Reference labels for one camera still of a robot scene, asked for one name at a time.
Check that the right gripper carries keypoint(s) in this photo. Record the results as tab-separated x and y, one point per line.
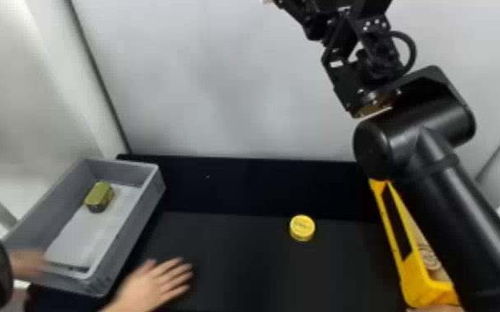
320	15

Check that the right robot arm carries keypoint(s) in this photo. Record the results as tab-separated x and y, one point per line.
446	204

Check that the yellow rectangular box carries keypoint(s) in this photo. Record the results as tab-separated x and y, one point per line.
413	270

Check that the person's hand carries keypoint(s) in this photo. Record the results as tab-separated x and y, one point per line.
27	262
154	283

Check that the grey crate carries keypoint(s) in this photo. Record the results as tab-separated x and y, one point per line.
45	209

